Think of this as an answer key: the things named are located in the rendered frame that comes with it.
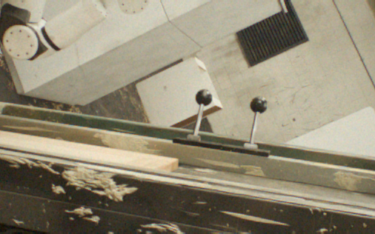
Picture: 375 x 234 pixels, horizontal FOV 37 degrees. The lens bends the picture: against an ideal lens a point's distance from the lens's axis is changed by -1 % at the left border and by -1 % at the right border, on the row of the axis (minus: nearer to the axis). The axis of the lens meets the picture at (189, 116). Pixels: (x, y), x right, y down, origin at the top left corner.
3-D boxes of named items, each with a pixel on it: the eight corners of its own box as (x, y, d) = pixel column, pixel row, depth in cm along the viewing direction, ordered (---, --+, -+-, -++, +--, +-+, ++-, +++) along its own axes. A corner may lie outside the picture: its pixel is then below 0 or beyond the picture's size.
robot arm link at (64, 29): (95, 29, 121) (26, 76, 126) (104, 21, 131) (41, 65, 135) (64, -13, 119) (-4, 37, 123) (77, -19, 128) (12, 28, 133)
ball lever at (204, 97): (184, 147, 121) (198, 93, 127) (201, 149, 120) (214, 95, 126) (182, 139, 117) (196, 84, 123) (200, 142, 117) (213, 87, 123)
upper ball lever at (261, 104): (240, 155, 118) (251, 100, 124) (259, 158, 118) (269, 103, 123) (239, 148, 115) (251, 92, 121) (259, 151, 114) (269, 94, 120)
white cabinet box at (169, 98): (148, 89, 664) (203, 63, 649) (167, 135, 654) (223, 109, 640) (135, 84, 620) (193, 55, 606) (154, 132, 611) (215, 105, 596)
